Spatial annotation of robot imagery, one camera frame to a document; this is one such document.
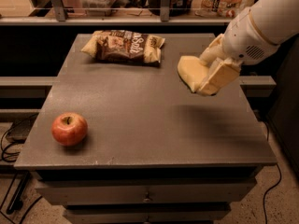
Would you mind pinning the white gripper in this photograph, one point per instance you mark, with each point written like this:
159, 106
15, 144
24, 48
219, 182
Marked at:
244, 40

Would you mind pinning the yellow sponge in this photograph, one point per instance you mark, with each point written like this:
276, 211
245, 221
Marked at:
192, 72

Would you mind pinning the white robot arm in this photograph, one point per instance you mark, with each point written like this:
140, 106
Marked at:
276, 19

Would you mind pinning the brown chip bag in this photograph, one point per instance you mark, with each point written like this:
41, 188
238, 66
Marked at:
122, 46

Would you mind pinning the grey drawer cabinet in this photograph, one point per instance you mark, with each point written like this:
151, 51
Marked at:
154, 152

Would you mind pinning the clear plastic container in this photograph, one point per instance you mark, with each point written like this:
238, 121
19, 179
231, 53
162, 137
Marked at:
97, 7

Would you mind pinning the red apple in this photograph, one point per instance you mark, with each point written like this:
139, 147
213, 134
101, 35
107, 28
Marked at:
69, 129

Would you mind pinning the metal shelf rail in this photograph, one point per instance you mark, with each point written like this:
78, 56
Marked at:
22, 12

